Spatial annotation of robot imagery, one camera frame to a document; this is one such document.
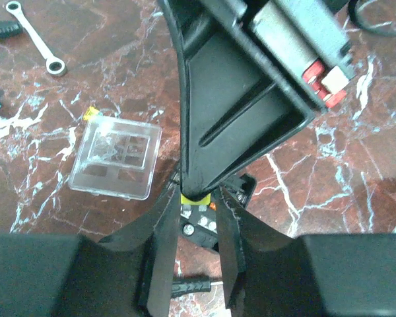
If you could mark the black handled screwdriver top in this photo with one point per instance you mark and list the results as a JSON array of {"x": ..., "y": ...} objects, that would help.
[{"x": 10, "y": 28}]

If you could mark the small yellow fuse by cover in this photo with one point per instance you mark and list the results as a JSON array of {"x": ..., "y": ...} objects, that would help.
[{"x": 91, "y": 113}]

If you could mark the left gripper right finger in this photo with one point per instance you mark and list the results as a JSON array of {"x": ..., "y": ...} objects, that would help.
[{"x": 240, "y": 236}]

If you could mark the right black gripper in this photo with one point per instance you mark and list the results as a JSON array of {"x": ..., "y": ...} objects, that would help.
[{"x": 235, "y": 103}]

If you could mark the small black screwdriver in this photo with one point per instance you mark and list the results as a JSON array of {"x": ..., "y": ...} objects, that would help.
[{"x": 190, "y": 285}]

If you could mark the clear plastic fuse box cover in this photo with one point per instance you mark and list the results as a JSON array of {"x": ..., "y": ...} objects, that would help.
[{"x": 117, "y": 158}]

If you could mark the silver combination wrench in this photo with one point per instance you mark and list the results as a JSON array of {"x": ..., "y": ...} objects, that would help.
[{"x": 54, "y": 65}]

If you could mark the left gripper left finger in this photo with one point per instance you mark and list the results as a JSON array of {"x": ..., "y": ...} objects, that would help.
[{"x": 150, "y": 243}]

